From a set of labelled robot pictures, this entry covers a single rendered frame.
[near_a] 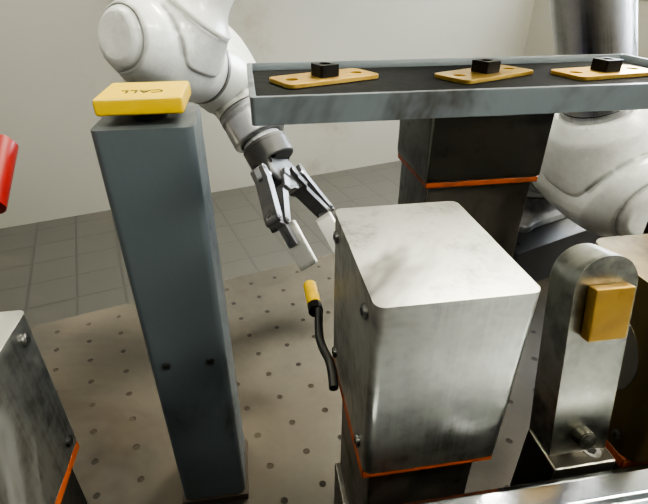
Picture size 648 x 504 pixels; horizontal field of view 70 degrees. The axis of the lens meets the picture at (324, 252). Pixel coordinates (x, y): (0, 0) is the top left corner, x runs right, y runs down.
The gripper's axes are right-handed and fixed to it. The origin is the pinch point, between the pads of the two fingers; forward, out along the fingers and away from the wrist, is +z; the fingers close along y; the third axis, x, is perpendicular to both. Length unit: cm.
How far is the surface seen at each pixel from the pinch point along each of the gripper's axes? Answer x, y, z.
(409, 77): -27.1, -27.0, -7.6
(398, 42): -2, 262, -110
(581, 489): -26, -42, 19
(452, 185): -25.8, -27.4, 1.9
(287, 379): 12.2, -7.8, 14.5
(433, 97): -28.5, -34.2, -3.6
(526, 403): -15.7, 1.8, 33.6
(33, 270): 180, 81, -67
